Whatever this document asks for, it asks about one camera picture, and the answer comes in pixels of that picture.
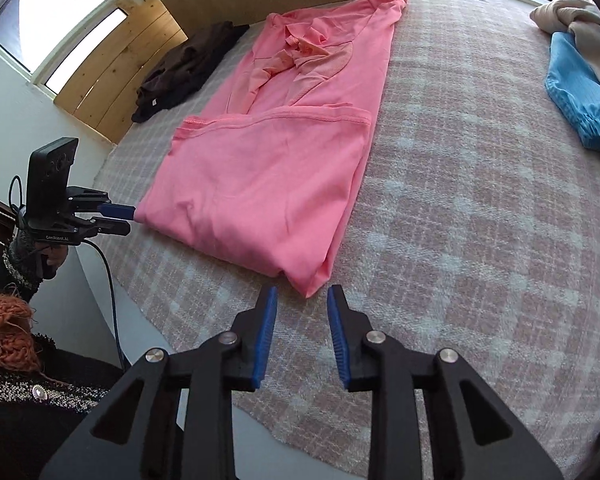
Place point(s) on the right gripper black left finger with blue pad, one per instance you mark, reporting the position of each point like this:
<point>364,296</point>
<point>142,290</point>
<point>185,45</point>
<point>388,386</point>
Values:
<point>170,415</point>

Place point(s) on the person's left hand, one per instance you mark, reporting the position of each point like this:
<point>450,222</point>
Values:
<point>49,258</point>

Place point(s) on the beige knit sweater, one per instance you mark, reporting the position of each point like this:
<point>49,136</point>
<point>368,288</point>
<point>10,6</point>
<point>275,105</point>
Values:
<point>579,18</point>

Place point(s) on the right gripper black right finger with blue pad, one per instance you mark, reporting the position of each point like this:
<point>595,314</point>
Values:
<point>471,431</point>

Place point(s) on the blue ribbed garment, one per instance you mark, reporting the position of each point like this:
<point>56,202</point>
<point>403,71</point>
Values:
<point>574,88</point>

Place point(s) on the pine plank panel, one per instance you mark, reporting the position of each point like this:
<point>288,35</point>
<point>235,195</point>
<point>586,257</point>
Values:
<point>102,91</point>

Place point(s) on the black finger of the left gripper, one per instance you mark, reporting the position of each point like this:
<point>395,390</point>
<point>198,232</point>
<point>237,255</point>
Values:
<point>110,228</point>

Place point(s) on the pink t-shirt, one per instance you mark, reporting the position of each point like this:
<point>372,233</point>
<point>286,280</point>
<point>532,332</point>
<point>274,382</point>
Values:
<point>266,176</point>

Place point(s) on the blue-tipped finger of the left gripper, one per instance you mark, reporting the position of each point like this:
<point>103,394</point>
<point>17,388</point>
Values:
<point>116,211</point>

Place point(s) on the dark brown folded garment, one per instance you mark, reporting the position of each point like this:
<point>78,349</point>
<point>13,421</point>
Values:
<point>185,69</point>

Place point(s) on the orange knit scarf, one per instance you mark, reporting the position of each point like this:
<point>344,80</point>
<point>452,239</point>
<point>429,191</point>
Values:
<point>17,348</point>

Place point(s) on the black phone on gripper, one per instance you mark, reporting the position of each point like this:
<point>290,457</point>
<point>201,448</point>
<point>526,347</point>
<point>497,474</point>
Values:
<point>48,174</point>

